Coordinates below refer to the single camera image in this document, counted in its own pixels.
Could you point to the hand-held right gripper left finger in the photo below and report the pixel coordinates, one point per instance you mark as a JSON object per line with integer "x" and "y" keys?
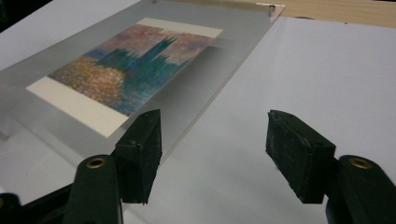
{"x": 141, "y": 155}

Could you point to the painting print with white border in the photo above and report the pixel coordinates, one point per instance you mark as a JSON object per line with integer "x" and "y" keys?
{"x": 130, "y": 68}

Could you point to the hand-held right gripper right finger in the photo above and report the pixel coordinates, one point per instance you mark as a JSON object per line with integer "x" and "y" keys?
{"x": 299, "y": 155}

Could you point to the clear acrylic photo frame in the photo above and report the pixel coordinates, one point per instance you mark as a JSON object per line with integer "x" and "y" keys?
{"x": 202, "y": 77}

